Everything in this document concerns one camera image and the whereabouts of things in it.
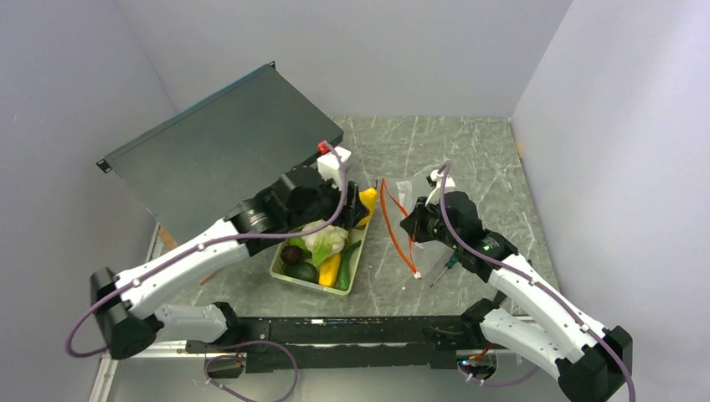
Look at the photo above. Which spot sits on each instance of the green cucumber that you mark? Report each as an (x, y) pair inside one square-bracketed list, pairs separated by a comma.
[(343, 278)]

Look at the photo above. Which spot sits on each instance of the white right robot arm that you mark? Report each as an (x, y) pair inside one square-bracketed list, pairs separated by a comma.
[(589, 361)]

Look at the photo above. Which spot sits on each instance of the dark red plum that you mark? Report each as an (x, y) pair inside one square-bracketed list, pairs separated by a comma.
[(291, 255)]

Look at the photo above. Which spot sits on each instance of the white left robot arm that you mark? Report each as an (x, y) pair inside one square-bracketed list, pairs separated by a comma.
[(132, 311)]

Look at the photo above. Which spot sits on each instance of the green bell pepper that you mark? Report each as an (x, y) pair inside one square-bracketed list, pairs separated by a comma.
[(300, 243)]

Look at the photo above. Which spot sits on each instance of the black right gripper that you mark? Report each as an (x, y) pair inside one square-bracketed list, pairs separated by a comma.
[(414, 224)]

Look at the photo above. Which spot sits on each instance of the white cauliflower with leaves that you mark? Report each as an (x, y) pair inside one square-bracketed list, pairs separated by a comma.
[(325, 243)]

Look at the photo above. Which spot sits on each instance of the light green plastic tray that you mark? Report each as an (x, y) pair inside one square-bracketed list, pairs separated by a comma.
[(277, 266)]

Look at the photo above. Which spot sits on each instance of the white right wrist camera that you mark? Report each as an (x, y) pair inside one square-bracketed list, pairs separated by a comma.
[(437, 184)]

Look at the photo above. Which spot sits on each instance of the dark grey rack server chassis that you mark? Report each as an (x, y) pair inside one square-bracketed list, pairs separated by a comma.
[(193, 168)]

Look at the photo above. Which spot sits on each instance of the dark green avocado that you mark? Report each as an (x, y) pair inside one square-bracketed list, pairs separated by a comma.
[(302, 271)]

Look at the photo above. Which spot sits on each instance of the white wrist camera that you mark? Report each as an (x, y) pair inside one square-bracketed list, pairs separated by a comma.
[(328, 166), (437, 184)]

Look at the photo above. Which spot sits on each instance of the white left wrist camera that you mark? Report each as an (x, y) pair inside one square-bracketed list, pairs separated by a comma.
[(328, 166)]

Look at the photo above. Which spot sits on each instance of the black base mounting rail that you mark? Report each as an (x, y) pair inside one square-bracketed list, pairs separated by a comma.
[(267, 344)]

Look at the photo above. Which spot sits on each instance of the green handled screwdriver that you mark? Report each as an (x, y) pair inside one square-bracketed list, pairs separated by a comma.
[(448, 265)]

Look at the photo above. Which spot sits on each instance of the yellow corn cob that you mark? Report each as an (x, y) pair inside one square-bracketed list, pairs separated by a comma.
[(328, 270)]

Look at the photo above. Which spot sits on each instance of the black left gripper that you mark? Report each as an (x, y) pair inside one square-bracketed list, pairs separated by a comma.
[(353, 211)]

